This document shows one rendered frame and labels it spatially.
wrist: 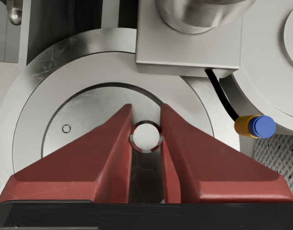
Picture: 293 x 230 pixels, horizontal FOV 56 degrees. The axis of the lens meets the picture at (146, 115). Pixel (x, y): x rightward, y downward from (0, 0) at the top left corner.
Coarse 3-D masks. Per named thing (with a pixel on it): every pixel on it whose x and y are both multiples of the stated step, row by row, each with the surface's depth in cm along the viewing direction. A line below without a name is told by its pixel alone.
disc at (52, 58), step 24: (48, 48) 17; (72, 48) 17; (96, 48) 17; (120, 48) 17; (24, 72) 16; (48, 72) 16; (24, 96) 16; (216, 96) 16; (0, 120) 16; (216, 120) 16; (0, 144) 16; (0, 168) 16; (0, 192) 16
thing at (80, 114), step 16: (80, 96) 14; (96, 96) 14; (112, 96) 14; (128, 96) 14; (144, 96) 14; (64, 112) 14; (80, 112) 14; (96, 112) 14; (112, 112) 14; (144, 112) 14; (48, 128) 14; (64, 128) 14; (80, 128) 14; (48, 144) 14; (64, 144) 14; (144, 160) 14; (160, 160) 14; (144, 176) 14; (160, 176) 14; (144, 192) 14; (160, 192) 14
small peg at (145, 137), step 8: (144, 120) 12; (136, 128) 12; (144, 128) 12; (152, 128) 12; (136, 136) 12; (144, 136) 12; (152, 136) 12; (160, 136) 12; (136, 144) 12; (144, 144) 12; (152, 144) 12; (160, 144) 12; (144, 152) 12
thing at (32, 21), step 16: (32, 0) 17; (48, 0) 20; (64, 0) 23; (80, 0) 29; (96, 0) 36; (32, 16) 17; (48, 16) 20; (64, 16) 24; (80, 16) 29; (96, 16) 37; (32, 32) 18; (48, 32) 20; (64, 32) 24; (80, 32) 29; (32, 48) 18
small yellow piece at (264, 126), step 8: (208, 72) 13; (216, 80) 13; (216, 88) 13; (224, 96) 13; (224, 104) 13; (232, 112) 12; (240, 120) 11; (248, 120) 11; (256, 120) 10; (264, 120) 10; (272, 120) 10; (240, 128) 11; (248, 128) 10; (256, 128) 10; (264, 128) 10; (272, 128) 10; (248, 136) 11; (256, 136) 10; (264, 136) 10
